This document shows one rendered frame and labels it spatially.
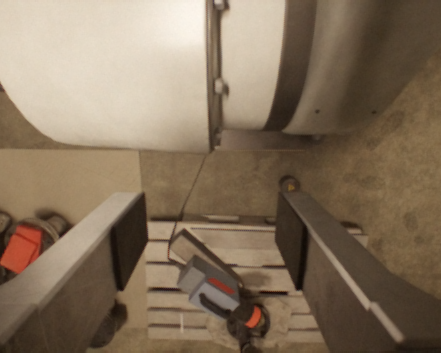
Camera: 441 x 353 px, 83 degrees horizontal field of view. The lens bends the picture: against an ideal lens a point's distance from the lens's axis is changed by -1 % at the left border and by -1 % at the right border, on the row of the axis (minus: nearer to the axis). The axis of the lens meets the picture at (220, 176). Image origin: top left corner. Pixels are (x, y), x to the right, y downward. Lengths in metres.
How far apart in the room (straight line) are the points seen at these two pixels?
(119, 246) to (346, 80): 0.26
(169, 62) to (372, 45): 0.18
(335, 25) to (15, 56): 0.29
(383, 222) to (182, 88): 1.71
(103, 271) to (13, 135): 1.65
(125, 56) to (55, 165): 1.45
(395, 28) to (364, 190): 1.48
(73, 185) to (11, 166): 0.36
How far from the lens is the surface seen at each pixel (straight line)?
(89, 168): 1.60
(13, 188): 1.88
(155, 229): 1.45
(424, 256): 2.15
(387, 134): 1.70
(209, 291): 1.31
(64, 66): 0.30
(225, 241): 1.43
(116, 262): 0.19
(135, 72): 0.27
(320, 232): 0.17
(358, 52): 0.29
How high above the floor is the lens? 1.41
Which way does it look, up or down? 75 degrees down
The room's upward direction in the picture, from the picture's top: 177 degrees clockwise
